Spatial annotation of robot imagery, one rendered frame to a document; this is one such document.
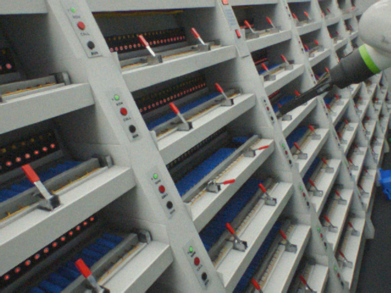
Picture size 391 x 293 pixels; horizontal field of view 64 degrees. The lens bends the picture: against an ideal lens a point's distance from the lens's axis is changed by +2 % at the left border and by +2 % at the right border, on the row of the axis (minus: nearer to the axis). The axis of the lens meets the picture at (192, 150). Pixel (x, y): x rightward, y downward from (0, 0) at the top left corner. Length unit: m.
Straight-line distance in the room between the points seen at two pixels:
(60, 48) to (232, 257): 0.71
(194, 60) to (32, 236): 0.67
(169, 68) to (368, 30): 0.50
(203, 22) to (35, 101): 0.84
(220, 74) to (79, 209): 0.86
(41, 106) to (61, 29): 0.18
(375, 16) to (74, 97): 0.70
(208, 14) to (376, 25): 0.63
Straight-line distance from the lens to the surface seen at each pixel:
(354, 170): 2.33
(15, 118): 0.62
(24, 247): 0.58
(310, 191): 1.66
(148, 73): 0.83
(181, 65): 0.94
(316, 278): 1.46
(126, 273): 0.70
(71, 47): 0.72
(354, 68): 1.04
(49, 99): 0.65
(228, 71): 1.28
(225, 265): 0.95
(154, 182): 0.72
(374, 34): 0.90
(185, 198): 0.86
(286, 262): 1.23
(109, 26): 1.11
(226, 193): 0.94
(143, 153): 0.72
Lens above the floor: 1.21
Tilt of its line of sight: 8 degrees down
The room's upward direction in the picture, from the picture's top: 25 degrees counter-clockwise
